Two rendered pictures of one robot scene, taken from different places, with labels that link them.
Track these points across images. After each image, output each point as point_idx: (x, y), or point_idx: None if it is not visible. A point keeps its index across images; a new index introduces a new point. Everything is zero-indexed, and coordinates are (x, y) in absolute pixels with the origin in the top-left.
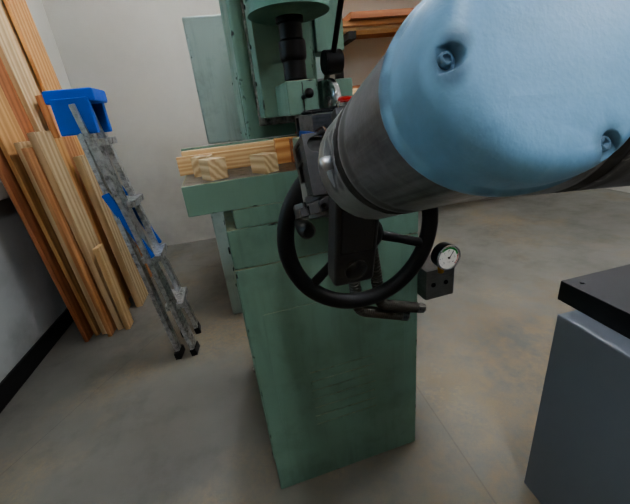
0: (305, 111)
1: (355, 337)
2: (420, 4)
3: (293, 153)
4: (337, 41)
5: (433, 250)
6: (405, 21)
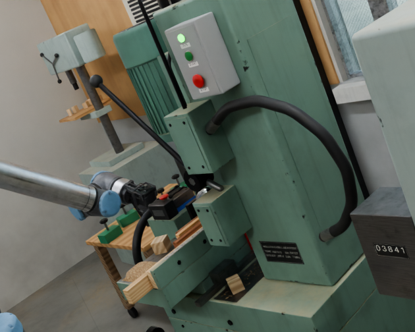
0: (182, 186)
1: None
2: (108, 171)
3: (155, 186)
4: (180, 163)
5: (161, 328)
6: (110, 172)
